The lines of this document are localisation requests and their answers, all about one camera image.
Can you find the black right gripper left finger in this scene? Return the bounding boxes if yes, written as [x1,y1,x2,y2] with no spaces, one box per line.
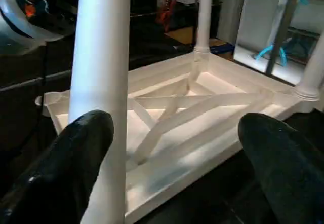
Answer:
[0,109,115,224]

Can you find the white plastic table top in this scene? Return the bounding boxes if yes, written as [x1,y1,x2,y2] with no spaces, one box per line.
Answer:
[34,51,324,224]

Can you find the black mat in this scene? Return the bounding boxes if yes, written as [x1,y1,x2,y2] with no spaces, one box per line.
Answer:
[0,26,324,224]

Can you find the white plastic table leg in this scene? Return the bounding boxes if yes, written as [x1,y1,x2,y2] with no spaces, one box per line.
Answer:
[67,0,132,224]
[194,0,214,53]
[294,29,324,102]

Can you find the blue box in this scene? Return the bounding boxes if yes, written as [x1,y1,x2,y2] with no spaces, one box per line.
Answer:
[210,41,236,56]

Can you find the red orange wire bundle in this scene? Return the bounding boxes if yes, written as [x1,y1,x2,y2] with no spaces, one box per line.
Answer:
[154,0,180,28]

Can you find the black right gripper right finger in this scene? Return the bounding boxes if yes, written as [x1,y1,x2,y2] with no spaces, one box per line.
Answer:
[237,113,324,224]

